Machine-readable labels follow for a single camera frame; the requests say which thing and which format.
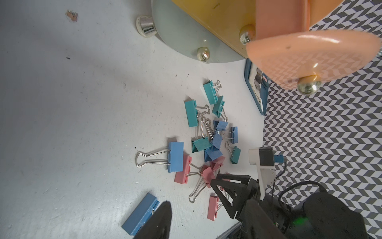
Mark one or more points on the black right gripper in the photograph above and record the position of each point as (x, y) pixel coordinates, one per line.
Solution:
(260, 219)

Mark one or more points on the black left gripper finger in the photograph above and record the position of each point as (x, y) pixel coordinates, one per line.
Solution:
(159, 224)

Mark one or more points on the pink binder clip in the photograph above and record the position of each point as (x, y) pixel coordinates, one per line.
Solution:
(214, 206)
(206, 176)
(183, 176)
(217, 163)

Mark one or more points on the pink binder clip bottom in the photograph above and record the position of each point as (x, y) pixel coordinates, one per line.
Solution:
(214, 206)

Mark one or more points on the orange pink top drawer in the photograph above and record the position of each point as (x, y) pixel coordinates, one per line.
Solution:
(294, 57)

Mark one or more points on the cream round drawer cabinet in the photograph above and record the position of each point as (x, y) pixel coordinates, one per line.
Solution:
(206, 31)

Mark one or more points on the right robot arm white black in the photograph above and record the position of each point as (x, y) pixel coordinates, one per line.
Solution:
(319, 216)

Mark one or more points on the blue binder clip front left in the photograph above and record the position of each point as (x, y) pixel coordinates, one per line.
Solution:
(141, 214)

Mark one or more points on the green binder clip far right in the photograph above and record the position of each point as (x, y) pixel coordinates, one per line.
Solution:
(234, 153)

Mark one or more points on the green binder clip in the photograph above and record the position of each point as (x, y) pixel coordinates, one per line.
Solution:
(211, 90)
(201, 141)
(218, 108)
(194, 112)
(234, 153)

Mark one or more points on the blue binder clip lower centre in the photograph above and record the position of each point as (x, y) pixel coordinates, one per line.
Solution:
(211, 154)

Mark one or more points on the blue binder clip right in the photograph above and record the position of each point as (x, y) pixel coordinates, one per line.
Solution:
(233, 135)

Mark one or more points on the green binder clip centre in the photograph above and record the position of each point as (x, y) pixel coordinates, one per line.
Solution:
(201, 141)

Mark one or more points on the blue binder clip upper centre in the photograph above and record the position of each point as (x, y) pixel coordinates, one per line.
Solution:
(220, 125)

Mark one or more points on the blue binder clip pile middle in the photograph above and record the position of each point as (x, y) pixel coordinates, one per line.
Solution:
(215, 137)

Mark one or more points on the blue binder clip middle left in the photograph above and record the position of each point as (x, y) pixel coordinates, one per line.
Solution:
(174, 160)

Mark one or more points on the green binder clip top right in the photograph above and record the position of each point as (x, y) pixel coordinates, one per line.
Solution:
(218, 108)

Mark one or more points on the green binder clip left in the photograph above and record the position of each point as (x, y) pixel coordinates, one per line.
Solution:
(194, 112)

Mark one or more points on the teal blue tray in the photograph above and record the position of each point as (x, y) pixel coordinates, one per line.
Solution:
(258, 85)

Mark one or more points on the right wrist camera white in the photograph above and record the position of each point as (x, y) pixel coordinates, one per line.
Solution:
(265, 159)

